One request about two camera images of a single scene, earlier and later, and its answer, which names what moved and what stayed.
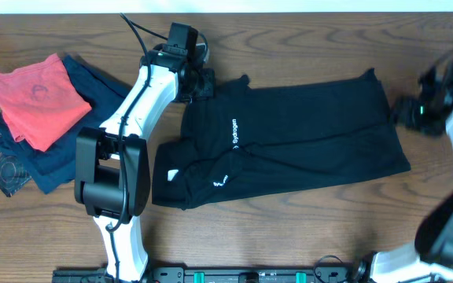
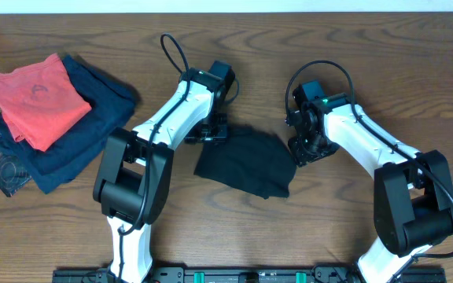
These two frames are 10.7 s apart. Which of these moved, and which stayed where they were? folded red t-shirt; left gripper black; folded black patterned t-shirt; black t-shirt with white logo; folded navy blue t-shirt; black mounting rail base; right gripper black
Moved: left gripper black; right gripper black; black t-shirt with white logo
Stayed: folded navy blue t-shirt; black mounting rail base; folded red t-shirt; folded black patterned t-shirt
